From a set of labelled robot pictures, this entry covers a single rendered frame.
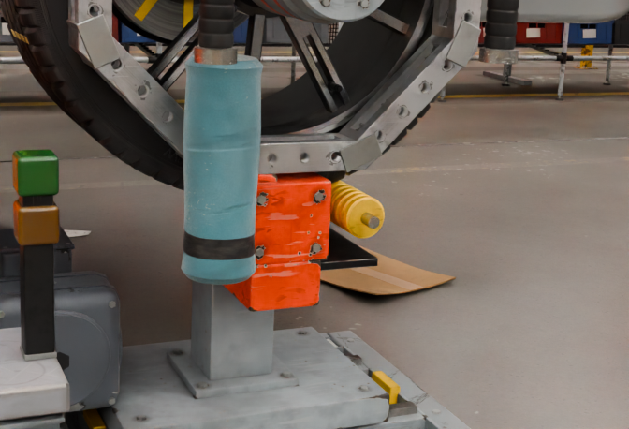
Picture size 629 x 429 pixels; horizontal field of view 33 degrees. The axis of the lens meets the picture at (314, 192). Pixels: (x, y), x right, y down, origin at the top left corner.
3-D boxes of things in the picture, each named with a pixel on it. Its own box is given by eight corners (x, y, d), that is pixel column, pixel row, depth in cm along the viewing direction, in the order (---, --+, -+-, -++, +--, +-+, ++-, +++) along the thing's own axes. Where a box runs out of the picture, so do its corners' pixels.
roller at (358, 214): (308, 192, 172) (309, 156, 171) (392, 242, 146) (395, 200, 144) (273, 194, 170) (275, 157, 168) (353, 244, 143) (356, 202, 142)
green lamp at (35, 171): (52, 186, 109) (52, 148, 108) (60, 196, 105) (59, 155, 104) (12, 188, 107) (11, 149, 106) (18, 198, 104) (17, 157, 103)
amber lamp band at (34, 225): (52, 234, 110) (52, 196, 109) (60, 244, 107) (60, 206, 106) (13, 237, 109) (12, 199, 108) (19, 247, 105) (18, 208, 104)
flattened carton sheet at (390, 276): (318, 234, 327) (319, 223, 326) (455, 282, 287) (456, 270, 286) (239, 250, 307) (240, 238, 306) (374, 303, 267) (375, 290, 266)
